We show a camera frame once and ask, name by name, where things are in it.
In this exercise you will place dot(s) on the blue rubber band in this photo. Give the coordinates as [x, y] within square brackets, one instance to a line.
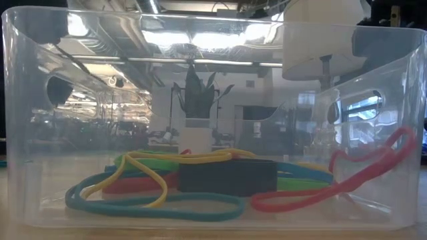
[310, 173]
[150, 211]
[2, 163]

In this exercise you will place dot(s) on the small potted green plant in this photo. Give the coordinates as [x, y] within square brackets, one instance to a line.
[197, 100]

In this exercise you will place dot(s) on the yellow rubber band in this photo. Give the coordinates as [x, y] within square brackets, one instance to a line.
[313, 165]

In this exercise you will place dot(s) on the table lamp white shade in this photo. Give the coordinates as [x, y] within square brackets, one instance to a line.
[317, 50]

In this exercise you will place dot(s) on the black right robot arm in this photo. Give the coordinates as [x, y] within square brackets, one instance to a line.
[383, 40]

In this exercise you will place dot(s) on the black screen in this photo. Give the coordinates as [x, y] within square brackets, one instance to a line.
[257, 112]

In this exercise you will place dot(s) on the green rubber band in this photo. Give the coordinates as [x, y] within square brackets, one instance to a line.
[156, 164]

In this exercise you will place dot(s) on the clear plastic bin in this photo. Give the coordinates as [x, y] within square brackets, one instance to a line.
[33, 133]

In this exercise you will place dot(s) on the colourful rubber bands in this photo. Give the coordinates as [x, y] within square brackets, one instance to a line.
[187, 157]

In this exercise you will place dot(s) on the wide black rubber band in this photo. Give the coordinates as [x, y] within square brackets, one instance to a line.
[227, 178]

